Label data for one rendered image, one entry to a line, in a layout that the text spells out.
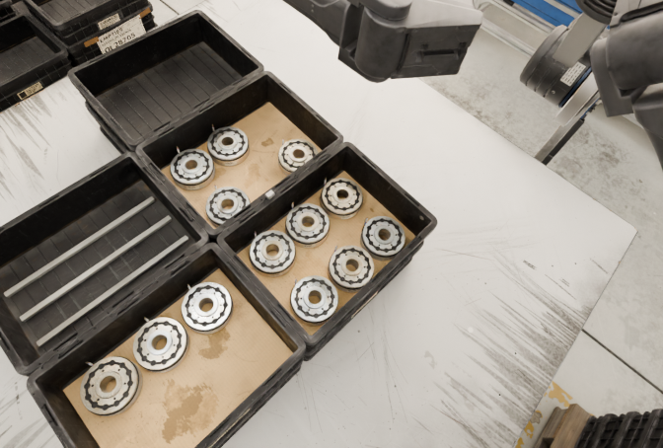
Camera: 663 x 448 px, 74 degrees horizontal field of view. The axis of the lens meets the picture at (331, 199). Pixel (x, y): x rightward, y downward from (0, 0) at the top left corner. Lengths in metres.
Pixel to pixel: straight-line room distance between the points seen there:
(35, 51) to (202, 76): 1.06
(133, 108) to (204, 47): 0.29
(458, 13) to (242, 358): 0.75
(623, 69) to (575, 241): 1.04
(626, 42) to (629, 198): 2.26
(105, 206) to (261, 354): 0.51
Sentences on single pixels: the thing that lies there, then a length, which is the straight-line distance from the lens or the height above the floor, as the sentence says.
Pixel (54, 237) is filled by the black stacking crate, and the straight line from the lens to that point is 1.17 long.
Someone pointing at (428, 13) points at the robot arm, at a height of 1.49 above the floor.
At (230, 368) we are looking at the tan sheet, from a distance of 0.98.
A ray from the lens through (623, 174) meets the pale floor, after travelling 2.75.
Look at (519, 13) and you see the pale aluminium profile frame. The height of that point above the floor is 0.30.
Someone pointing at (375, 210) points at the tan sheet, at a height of 0.83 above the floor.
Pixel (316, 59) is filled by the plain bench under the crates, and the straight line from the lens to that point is 1.59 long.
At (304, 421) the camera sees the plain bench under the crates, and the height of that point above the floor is 0.70.
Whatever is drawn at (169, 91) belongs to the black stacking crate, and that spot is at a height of 0.83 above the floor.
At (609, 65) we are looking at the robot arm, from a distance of 0.45.
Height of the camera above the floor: 1.79
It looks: 60 degrees down
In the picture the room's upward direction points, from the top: 11 degrees clockwise
